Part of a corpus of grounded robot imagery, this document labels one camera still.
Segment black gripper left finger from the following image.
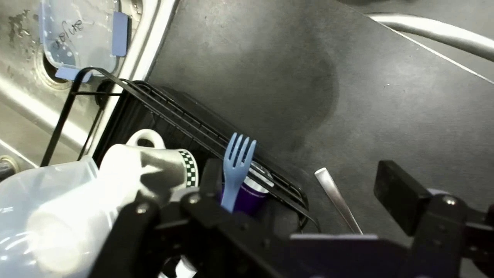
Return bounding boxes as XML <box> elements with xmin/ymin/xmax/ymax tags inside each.
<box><xmin>90</xmin><ymin>155</ymin><xmax>310</xmax><ymax>278</ymax></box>

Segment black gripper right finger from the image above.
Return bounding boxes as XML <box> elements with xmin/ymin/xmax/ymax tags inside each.
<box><xmin>374</xmin><ymin>159</ymin><xmax>494</xmax><ymax>278</ymax></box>

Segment blue plastic fork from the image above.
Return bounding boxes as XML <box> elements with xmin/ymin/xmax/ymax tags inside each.
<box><xmin>219</xmin><ymin>131</ymin><xmax>258</xmax><ymax>213</ymax></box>

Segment silver table knife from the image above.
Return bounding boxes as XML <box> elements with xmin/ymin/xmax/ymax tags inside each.
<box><xmin>314</xmin><ymin>166</ymin><xmax>364</xmax><ymax>236</ymax></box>

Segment white mug green checker rim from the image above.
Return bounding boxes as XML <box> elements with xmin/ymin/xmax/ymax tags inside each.
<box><xmin>97</xmin><ymin>128</ymin><xmax>201</xmax><ymax>206</ymax></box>

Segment purple cup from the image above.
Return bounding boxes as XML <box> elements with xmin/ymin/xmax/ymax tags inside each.
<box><xmin>233</xmin><ymin>174</ymin><xmax>275</xmax><ymax>217</ymax></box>

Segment clear plastic food container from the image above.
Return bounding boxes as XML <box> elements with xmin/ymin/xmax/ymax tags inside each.
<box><xmin>0</xmin><ymin>155</ymin><xmax>141</xmax><ymax>278</ymax></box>

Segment curved grey metal bar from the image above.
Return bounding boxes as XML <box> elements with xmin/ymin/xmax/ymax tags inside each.
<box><xmin>369</xmin><ymin>12</ymin><xmax>494</xmax><ymax>63</ymax></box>

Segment stainless steel sink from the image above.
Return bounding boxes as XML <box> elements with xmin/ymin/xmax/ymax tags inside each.
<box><xmin>0</xmin><ymin>0</ymin><xmax>178</xmax><ymax>176</ymax></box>

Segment clear lid blue tabs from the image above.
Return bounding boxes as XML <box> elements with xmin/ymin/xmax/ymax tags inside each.
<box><xmin>37</xmin><ymin>0</ymin><xmax>131</xmax><ymax>83</ymax></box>

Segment black wire drying rack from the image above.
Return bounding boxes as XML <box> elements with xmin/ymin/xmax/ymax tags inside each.
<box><xmin>40</xmin><ymin>66</ymin><xmax>317</xmax><ymax>228</ymax></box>

